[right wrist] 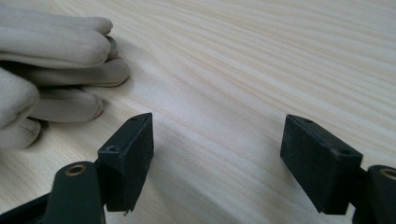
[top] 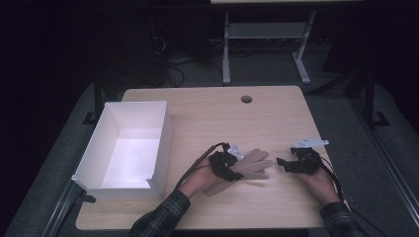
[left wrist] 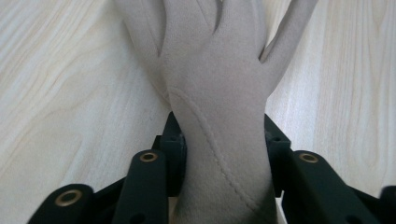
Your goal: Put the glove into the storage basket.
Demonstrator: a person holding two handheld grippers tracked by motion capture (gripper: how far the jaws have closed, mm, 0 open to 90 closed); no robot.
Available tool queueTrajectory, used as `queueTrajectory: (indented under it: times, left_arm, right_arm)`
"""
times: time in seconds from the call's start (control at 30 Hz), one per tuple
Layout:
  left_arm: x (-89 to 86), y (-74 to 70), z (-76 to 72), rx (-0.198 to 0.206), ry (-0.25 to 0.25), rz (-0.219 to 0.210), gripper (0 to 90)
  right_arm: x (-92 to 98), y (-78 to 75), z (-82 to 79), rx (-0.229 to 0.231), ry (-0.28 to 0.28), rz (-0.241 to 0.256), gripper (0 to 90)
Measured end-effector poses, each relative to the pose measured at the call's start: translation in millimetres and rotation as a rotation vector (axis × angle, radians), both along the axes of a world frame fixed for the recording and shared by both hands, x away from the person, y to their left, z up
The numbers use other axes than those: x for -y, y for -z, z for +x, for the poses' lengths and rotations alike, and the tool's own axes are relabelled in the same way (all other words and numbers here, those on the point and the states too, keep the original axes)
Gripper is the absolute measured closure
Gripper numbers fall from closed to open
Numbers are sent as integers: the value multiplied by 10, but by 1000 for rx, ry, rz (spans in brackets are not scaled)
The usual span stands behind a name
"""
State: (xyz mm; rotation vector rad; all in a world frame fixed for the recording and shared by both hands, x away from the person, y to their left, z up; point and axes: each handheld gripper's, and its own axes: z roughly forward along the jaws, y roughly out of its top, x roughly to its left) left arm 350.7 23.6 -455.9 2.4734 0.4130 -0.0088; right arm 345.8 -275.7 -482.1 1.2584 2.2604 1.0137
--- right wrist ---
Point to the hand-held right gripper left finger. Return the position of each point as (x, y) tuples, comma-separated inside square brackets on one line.
[(130, 161)]

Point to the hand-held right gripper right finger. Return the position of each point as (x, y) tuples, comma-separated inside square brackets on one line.
[(317, 165)]

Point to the beige glove with dark cuff tab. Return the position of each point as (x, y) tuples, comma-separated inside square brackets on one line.
[(93, 73)]

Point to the plain beige glove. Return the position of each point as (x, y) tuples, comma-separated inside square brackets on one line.
[(56, 43)]

